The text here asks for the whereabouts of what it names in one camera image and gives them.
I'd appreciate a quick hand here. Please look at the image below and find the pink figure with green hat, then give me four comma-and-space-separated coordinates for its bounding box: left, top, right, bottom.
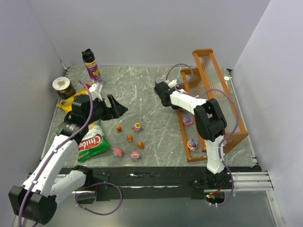
132, 123, 142, 132

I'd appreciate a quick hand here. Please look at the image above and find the purple cat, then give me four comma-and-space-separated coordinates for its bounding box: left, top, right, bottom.
182, 115, 194, 126

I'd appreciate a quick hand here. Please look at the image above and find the pink pig figure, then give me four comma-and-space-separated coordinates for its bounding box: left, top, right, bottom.
112, 148, 124, 157

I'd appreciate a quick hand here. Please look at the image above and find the pink round figure teal face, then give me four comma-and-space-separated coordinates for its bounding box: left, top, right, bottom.
130, 151, 141, 160

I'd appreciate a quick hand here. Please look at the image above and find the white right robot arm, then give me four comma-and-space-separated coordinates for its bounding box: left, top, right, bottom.
154, 82, 227, 175

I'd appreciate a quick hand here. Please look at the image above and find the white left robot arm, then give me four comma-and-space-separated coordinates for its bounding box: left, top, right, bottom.
9, 95, 128, 226

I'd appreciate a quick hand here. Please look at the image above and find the orange tiered display shelf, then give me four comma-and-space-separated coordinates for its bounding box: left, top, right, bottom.
177, 49, 248, 162

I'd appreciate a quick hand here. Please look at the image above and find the brown tin can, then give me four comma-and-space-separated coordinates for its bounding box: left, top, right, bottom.
154, 75, 166, 84

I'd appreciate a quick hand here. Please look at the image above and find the small orange bear figure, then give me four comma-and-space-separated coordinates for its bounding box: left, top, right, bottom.
116, 125, 122, 132

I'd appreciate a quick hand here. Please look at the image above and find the green Chuba cassava chips bag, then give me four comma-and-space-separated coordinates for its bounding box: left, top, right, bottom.
78, 121, 111, 162

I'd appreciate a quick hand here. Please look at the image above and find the yellow snack bag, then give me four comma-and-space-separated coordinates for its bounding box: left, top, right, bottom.
57, 84, 88, 113

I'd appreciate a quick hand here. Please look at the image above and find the chips tube with white lid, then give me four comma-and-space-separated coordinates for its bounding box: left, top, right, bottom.
52, 77, 76, 99

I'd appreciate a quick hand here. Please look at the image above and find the purple insect spray can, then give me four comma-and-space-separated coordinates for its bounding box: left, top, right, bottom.
81, 49, 103, 85

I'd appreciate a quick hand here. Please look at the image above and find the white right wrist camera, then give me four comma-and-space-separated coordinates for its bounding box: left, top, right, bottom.
168, 79, 179, 88

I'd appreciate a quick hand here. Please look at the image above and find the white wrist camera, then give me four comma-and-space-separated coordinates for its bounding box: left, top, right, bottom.
168, 79, 179, 88
89, 83, 103, 101

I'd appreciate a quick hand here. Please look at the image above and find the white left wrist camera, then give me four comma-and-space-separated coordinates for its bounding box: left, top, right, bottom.
89, 83, 103, 101

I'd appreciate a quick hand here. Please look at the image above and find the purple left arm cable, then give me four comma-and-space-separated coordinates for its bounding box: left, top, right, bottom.
18, 79, 94, 227

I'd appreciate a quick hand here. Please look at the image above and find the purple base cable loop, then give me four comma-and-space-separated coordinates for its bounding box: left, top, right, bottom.
75, 182, 124, 215

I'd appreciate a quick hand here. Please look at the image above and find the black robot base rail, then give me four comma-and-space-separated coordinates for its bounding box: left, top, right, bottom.
35, 166, 261, 201

